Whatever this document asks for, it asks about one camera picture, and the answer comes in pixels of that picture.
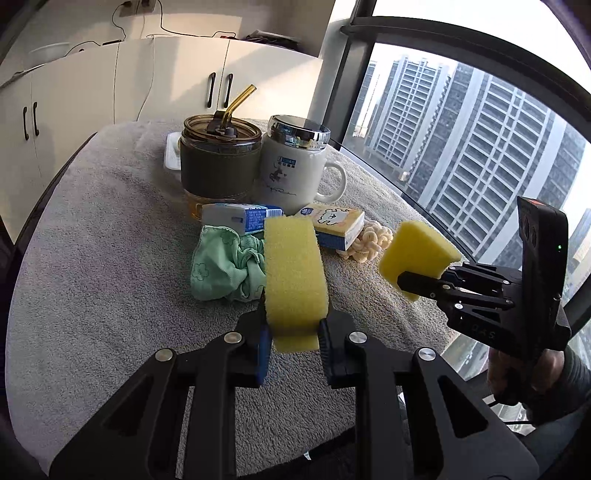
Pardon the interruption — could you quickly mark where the cream knotted rope toy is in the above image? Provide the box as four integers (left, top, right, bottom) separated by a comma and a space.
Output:
337, 220, 394, 264

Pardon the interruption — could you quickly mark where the yellow bear tissue pack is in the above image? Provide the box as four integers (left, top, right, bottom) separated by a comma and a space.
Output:
297, 203, 365, 251

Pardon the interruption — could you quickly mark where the large yellow sponge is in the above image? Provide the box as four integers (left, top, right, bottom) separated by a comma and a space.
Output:
264, 216, 329, 353

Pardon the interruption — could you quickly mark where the green flower cloth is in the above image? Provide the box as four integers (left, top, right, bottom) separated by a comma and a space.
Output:
189, 225, 266, 303

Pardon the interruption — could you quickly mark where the blue tissue pack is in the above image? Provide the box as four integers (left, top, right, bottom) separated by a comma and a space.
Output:
201, 203, 283, 236

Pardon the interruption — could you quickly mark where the right hand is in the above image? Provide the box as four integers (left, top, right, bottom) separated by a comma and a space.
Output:
487, 348, 565, 405

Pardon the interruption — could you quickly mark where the grey towel table cover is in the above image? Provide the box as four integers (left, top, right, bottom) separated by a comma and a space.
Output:
5, 121, 458, 476

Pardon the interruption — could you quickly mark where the white ceramic mug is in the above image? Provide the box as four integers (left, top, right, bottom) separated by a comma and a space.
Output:
252, 135, 348, 215

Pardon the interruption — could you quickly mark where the chrome mug lid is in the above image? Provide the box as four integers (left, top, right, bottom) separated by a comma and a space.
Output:
266, 115, 331, 151

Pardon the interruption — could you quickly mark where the green sleeved glass cup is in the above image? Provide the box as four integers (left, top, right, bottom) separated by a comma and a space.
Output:
179, 111, 263, 221

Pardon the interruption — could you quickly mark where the amber glass straw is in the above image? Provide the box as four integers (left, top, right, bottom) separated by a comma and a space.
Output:
221, 84, 256, 130

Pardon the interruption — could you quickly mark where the white plastic tray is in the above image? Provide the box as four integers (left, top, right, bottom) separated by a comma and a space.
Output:
163, 132, 181, 172

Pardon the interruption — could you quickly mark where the white lower cabinet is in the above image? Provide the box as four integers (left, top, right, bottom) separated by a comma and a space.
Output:
1, 37, 322, 239

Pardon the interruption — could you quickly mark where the white bowl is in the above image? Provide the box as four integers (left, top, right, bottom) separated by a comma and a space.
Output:
28, 42, 70, 66

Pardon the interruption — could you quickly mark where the black window frame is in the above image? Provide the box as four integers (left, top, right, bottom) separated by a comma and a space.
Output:
324, 1, 590, 145

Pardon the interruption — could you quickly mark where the black cable on counter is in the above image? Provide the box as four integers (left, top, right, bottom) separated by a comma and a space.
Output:
156, 0, 242, 40

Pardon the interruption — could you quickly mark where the white hanging cable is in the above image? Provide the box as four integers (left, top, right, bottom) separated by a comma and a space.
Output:
135, 34, 157, 122

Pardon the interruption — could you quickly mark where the wall power outlet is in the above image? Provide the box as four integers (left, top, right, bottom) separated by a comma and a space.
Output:
118, 0, 156, 17

